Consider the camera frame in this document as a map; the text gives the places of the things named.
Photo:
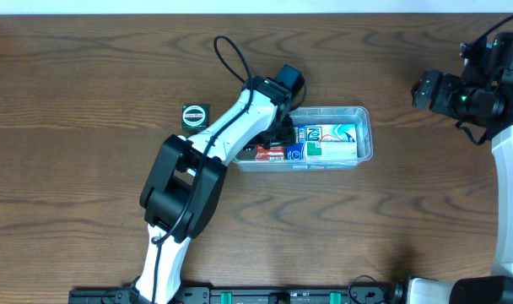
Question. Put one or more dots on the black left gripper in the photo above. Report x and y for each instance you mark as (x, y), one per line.
(290, 132)

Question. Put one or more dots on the red Panadol ActiFast pack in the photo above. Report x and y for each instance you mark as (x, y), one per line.
(273, 153)

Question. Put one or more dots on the white green Panadol pack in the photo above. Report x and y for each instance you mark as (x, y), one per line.
(332, 150)

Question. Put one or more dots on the blue Kool Fever box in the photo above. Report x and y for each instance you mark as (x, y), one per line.
(319, 132)

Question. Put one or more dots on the green Zam-Buk box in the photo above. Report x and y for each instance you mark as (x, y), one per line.
(195, 117)

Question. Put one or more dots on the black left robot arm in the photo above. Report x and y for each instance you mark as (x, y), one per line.
(183, 187)

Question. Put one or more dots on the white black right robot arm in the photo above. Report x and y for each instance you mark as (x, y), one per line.
(488, 64)

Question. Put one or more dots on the clear plastic container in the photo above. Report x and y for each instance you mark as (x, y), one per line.
(356, 115)

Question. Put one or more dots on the black mounting rail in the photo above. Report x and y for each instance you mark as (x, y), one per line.
(363, 294)

